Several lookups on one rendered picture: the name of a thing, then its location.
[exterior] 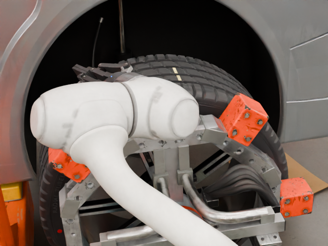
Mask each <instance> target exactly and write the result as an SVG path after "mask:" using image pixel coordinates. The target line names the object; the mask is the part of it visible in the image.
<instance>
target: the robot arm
mask: <svg viewBox="0 0 328 246"><path fill-rule="evenodd" d="M72 69H73V70H74V72H75V73H76V75H77V78H78V79H79V80H80V81H79V82H78V83H76V84H69V85H64V86H60V87H57V88H54V89H51V90H49V91H47V92H45V93H43V94H41V95H40V97H39V98H38V99H37V100H36V101H35V102H34V104H33V106H32V109H31V115H30V126H31V131H32V134H33V136H34V137H35V138H36V139H37V141H38V142H39V143H41V144H43V145H45V146H47V147H49V148H52V149H62V151H63V152H64V153H67V154H68V155H69V156H71V158H72V160H73V161H74V162H76V163H79V164H84V165H86V166H87V167H88V168H89V170H90V171H91V173H92V174H93V176H94V177H95V179H96V180H97V181H98V183H99V184H100V185H101V187H102V188H103V189H104V190H105V191H106V193H107V194H108V195H109V196H110V197H111V198H112V199H113V200H115V201H116V202H117V203H118V204H119V205H121V206H122V207H123V208H124V209H126V210H127V211H128V212H130V213H131V214H132V215H134V216H135V217H136V218H138V219H139V220H140V221H142V222H143V223H145V224H146V225H147V226H149V227H150V228H151V229H153V230H154V231H156V232H157V233H158V234H160V235H161V236H163V237H164V238H165V239H167V240H168V241H169V242H171V243H172V244H173V245H175V246H238V245H237V244H235V243H234V242H233V241H232V240H230V239H229V238H228V237H227V236H225V235H224V234H223V233H221V232H220V231H218V230H217V229H215V228H214V227H212V226H211V225H209V224H208V223H206V222H205V221H203V220H202V219H200V218H199V217H197V216H196V215H194V214H193V213H191V212H190V211H188V210H186V209H185V208H183V207H182V206H180V205H179V204H177V203H176V202H174V201H173V200H171V199H170V198H168V197H167V196H165V195H164V194H162V193H161V192H159V191H158V190H156V189H155V188H153V187H152V186H150V185H149V184H147V183H146V182H145V181H143V180H142V179H141V178H140V177H138V176H137V175H136V174H135V173H134V172H133V171H132V169H131V168H130V167H129V165H128V164H127V162H126V160H125V158H124V155H123V147H124V146H125V145H126V143H127V140H128V138H141V139H151V140H157V139H160V140H164V141H176V140H182V139H186V138H188V137H189V136H190V135H191V134H193V132H194V131H195V129H196V128H197V125H198V120H199V105H198V103H197V102H196V100H195V99H194V98H193V96H192V95H191V94H190V93H189V92H187V91H186V90H185V89H183V88H182V87H180V86H179V85H177V84H175V83H173V82H170V81H167V80H164V79H160V78H156V77H147V76H143V75H140V74H138V73H134V72H135V71H134V69H133V68H132V66H131V65H130V63H129V62H127V63H122V64H116V63H100V64H99V65H98V68H92V67H87V68H85V67H82V66H80V65H78V64H76V65H75V66H74V67H72Z"/></svg>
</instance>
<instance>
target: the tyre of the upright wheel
mask: <svg viewBox="0 0 328 246"><path fill-rule="evenodd" d="M127 62H129V63H130V65H131V66H132V68H133V69H134V71H135V72H134V73H138V74H140V75H143V76H147V77H156V78H160V79H164V80H167V81H170V82H173V83H175V84H177V85H179V86H180V87H182V88H183V89H185V90H186V91H187V92H189V93H190V94H191V95H192V96H193V98H194V99H195V100H196V102H197V103H198V105H199V115H213V116H215V117H216V118H217V119H218V118H219V117H220V116H221V115H222V113H223V112H224V110H225V109H226V108H227V106H228V105H229V103H230V102H231V101H232V99H233V98H234V96H235V95H236V93H237V92H239V93H241V94H243V95H245V96H247V97H249V98H251V99H253V98H252V96H251V95H250V93H249V92H248V91H247V90H246V89H245V87H244V86H243V85H242V84H241V83H240V82H239V81H238V80H236V79H235V78H234V77H233V76H232V75H230V74H229V73H227V72H226V71H224V70H223V69H221V68H218V67H217V66H215V65H213V64H209V63H208V62H206V61H201V60H200V59H193V58H192V57H185V56H181V55H178V56H176V55H171V54H166V55H165V56H164V54H156V55H155V56H153V55H147V56H146V57H144V56H139V57H137V59H136V58H130V59H127V61H120V62H119V63H118V64H122V63H127ZM251 144H253V145H254V146H255V147H257V148H258V149H260V150H261V151H262V152H264V153H265V154H267V155H268V156H269V157H271V158H272V159H273V160H274V161H275V163H276V165H277V167H278V168H279V170H280V172H281V180H285V179H288V166H287V160H286V156H285V153H284V150H283V147H282V145H281V143H280V140H279V139H278V137H277V135H276V133H275V132H274V130H273V129H272V127H271V126H270V124H269V123H268V121H267V122H266V123H265V125H264V126H263V127H262V129H261V130H260V131H259V133H258V134H257V135H256V137H255V138H254V139H253V141H252V142H251ZM48 149H49V147H47V146H45V145H43V144H41V146H40V153H39V205H40V216H41V223H42V227H43V230H44V233H45V235H46V238H47V240H48V242H49V244H50V245H51V246H66V240H65V235H64V229H63V224H62V218H61V214H60V201H59V191H60V190H61V189H62V188H63V187H64V185H65V183H68V182H69V181H70V178H68V177H66V176H65V175H63V174H61V173H60V172H58V171H56V170H55V169H53V168H51V167H50V166H49V156H48Z"/></svg>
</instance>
